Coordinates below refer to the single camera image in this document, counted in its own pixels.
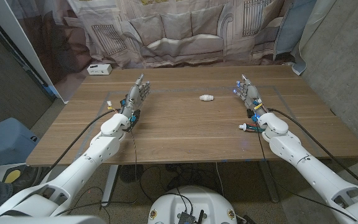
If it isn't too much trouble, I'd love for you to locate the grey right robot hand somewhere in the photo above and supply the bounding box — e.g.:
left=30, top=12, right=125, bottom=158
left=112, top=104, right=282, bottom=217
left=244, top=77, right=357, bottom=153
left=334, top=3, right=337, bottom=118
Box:
left=233, top=73, right=269, bottom=121

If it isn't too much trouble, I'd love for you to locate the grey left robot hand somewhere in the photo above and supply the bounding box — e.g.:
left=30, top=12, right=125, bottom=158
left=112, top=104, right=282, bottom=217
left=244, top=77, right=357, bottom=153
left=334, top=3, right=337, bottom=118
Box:
left=119, top=73, right=151, bottom=118

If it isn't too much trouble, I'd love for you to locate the small toothpaste tube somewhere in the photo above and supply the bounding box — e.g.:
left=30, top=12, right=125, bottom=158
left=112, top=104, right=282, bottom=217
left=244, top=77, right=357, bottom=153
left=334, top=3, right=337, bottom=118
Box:
left=238, top=122, right=265, bottom=134

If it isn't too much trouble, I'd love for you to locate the white power strip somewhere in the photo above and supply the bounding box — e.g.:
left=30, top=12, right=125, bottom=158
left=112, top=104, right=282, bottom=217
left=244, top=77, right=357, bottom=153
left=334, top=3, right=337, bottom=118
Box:
left=86, top=63, right=113, bottom=76

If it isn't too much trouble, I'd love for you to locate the black round fan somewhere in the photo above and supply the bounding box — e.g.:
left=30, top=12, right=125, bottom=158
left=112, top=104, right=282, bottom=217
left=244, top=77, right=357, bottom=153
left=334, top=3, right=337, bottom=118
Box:
left=119, top=164, right=144, bottom=184

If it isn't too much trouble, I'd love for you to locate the printed sofa backdrop curtain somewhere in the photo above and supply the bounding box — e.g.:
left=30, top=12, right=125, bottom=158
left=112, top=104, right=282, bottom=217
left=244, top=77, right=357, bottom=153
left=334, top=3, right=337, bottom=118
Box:
left=6, top=0, right=338, bottom=103

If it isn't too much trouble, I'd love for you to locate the grey table leg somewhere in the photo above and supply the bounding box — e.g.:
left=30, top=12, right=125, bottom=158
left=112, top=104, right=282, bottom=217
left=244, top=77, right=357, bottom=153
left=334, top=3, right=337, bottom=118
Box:
left=258, top=161, right=280, bottom=203

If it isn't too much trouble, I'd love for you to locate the white table leg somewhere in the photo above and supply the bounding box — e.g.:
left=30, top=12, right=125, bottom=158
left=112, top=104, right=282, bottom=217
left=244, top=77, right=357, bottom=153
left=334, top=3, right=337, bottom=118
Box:
left=101, top=164, right=120, bottom=207

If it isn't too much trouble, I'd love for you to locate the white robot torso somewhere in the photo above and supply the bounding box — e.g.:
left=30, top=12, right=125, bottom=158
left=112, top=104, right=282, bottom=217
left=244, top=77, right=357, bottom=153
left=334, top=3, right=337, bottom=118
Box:
left=147, top=185, right=238, bottom=224

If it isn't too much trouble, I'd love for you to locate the white partition panel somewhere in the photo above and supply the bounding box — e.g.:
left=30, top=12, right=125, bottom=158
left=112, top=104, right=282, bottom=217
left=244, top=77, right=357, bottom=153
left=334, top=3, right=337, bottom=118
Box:
left=0, top=0, right=70, bottom=104

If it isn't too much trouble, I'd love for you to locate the black module with antenna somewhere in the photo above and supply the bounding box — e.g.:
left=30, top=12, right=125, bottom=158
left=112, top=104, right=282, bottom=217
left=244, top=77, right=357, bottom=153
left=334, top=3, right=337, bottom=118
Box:
left=177, top=210, right=205, bottom=224

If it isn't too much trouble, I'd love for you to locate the dark shoe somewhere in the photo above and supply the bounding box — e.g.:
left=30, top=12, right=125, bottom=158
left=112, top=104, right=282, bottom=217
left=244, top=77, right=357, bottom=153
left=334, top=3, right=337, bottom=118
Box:
left=11, top=166, right=53, bottom=194

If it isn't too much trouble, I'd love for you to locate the blue plastic bin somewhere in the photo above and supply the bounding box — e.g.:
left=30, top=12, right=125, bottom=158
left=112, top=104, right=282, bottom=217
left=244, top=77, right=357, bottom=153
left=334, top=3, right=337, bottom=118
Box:
left=0, top=117, right=40, bottom=169

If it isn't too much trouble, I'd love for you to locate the yellow and black foot pedal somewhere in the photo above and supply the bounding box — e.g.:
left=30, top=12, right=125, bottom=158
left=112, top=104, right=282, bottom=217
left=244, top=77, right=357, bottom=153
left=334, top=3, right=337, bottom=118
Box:
left=1, top=167, right=23, bottom=185

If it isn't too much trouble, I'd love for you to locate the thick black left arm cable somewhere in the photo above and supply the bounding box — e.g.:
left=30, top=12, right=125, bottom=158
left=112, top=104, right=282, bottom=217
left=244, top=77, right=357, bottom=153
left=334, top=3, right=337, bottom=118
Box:
left=40, top=108, right=121, bottom=181

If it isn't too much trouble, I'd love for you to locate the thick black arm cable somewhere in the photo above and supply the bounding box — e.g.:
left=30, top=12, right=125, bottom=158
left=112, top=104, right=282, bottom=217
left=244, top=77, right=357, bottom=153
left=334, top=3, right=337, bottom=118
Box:
left=267, top=108, right=358, bottom=190
left=40, top=108, right=121, bottom=181

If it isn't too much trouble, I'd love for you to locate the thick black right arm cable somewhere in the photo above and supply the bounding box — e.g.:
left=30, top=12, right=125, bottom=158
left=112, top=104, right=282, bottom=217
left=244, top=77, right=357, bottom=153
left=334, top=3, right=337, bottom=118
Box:
left=267, top=108, right=358, bottom=190

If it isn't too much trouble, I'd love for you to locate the black cable tangle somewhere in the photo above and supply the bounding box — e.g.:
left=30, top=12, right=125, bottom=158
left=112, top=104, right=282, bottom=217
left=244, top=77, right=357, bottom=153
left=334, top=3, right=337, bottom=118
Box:
left=139, top=163, right=226, bottom=203

